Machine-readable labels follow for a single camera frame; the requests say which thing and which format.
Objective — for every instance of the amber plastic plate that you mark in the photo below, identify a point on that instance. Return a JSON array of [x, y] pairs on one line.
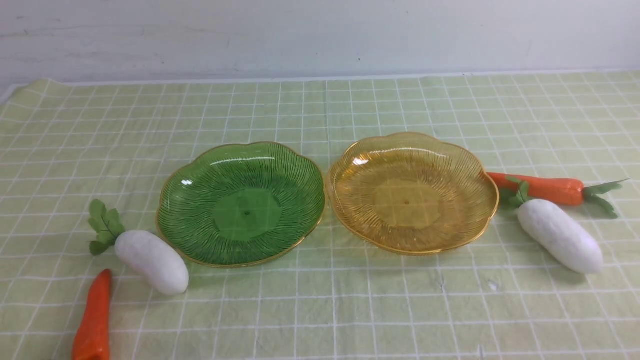
[[412, 194]]

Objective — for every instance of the white radish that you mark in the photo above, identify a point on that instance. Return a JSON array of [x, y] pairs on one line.
[[141, 251], [556, 231]]

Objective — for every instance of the green checked tablecloth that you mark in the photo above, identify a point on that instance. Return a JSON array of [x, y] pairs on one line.
[[335, 296]]

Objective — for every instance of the orange carrot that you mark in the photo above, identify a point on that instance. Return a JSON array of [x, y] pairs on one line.
[[92, 339], [515, 190]]

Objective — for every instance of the green plastic plate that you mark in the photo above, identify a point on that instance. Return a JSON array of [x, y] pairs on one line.
[[239, 205]]

